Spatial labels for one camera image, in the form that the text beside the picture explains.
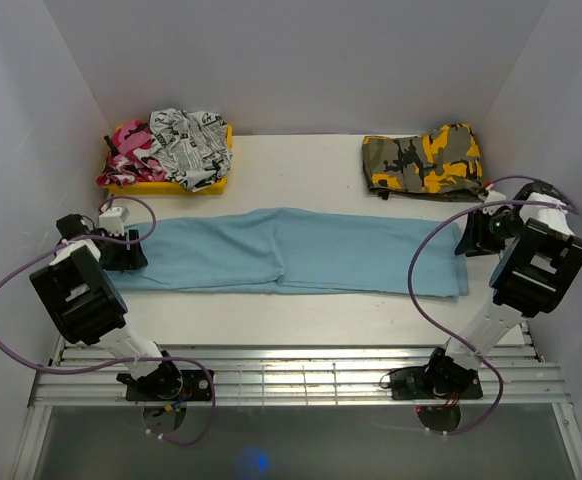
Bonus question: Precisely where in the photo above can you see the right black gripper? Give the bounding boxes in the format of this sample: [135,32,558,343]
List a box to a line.
[453,207,524,257]

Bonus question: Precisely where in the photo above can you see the light blue trousers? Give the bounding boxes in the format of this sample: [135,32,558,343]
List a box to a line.
[109,208,469,298]

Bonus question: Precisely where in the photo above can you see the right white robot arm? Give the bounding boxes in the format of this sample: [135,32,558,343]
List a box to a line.
[422,179,582,397]

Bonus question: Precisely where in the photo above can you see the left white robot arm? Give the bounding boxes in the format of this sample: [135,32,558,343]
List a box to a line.
[30,207,185,401]

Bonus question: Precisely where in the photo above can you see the camouflage yellow green trousers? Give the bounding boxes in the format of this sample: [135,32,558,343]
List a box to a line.
[362,123,488,201]

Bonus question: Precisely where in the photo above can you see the pink camouflage trousers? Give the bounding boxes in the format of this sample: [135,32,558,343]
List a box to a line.
[96,120,167,188]

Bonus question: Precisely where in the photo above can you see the white black print trousers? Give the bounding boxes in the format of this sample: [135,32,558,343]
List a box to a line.
[149,108,232,192]

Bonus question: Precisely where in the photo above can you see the yellow plastic tray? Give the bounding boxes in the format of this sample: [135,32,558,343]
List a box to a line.
[104,124,235,197]

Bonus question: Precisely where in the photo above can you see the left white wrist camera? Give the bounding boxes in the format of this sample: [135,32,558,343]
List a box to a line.
[97,206,129,237]

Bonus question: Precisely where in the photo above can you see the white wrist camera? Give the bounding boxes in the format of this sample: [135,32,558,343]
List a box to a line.
[478,185,507,210]
[97,206,129,237]

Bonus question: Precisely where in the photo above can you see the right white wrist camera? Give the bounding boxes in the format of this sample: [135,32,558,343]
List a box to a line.
[478,185,507,210]

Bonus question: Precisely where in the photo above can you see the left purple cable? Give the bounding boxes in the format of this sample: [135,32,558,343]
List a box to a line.
[0,195,218,446]

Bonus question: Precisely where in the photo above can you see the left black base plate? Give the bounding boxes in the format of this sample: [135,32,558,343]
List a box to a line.
[116,369,212,403]

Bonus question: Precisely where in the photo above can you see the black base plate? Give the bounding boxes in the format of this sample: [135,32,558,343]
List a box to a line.
[116,369,212,403]
[388,366,483,400]

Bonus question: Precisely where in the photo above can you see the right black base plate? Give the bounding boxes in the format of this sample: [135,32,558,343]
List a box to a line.
[388,366,483,400]

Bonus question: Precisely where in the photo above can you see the aluminium rail frame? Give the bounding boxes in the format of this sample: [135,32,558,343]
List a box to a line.
[13,326,582,479]

